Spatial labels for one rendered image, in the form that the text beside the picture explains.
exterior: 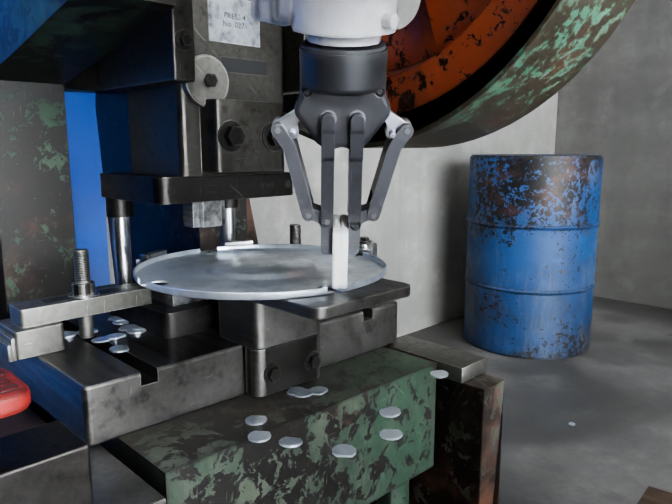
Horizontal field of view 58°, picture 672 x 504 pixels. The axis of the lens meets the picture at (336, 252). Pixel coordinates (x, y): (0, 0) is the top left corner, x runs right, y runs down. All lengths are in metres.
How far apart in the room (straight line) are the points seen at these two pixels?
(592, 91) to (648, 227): 0.87
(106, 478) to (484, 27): 0.72
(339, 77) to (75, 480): 0.37
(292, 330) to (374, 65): 0.32
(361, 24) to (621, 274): 3.63
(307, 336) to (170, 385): 0.17
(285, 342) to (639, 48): 3.50
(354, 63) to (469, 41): 0.43
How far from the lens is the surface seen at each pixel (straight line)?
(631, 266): 4.02
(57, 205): 0.92
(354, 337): 0.82
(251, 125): 0.72
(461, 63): 0.93
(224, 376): 0.70
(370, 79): 0.52
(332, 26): 0.50
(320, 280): 0.66
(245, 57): 0.76
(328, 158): 0.55
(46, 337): 0.73
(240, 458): 0.63
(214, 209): 0.80
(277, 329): 0.69
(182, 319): 0.74
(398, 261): 2.93
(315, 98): 0.54
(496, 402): 0.85
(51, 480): 0.51
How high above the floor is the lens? 0.93
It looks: 10 degrees down
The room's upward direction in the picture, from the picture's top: straight up
